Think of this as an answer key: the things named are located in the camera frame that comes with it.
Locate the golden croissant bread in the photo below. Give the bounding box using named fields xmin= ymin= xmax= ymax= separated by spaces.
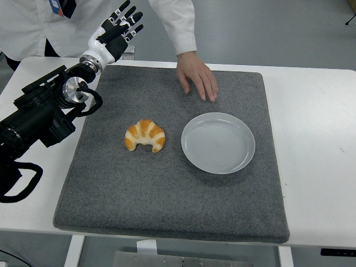
xmin=124 ymin=118 xmax=167 ymax=154

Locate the grey metal plate with screws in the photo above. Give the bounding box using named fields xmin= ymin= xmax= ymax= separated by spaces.
xmin=113 ymin=251 xmax=253 ymax=267

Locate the grey square mat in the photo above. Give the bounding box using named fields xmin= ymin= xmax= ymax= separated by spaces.
xmin=52 ymin=65 xmax=290 ymax=244

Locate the person's hand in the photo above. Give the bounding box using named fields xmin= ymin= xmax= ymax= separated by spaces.
xmin=176 ymin=51 xmax=219 ymax=103

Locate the person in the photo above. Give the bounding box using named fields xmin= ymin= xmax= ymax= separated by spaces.
xmin=0 ymin=0 xmax=152 ymax=71

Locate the black table control panel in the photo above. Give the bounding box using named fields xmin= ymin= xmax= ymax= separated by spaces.
xmin=320 ymin=248 xmax=356 ymax=256

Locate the blue orange badge card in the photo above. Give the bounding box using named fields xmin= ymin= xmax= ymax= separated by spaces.
xmin=47 ymin=0 xmax=77 ymax=19

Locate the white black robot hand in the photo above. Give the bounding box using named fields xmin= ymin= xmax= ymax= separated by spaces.
xmin=82 ymin=0 xmax=145 ymax=65

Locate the white table leg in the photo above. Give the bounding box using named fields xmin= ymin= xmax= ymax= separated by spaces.
xmin=63 ymin=235 xmax=86 ymax=267
xmin=278 ymin=246 xmax=294 ymax=267

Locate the white round plate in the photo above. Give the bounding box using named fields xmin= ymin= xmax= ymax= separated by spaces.
xmin=181 ymin=112 xmax=256 ymax=175

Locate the white bracket under table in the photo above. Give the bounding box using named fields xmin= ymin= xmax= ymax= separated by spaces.
xmin=136 ymin=239 xmax=159 ymax=255

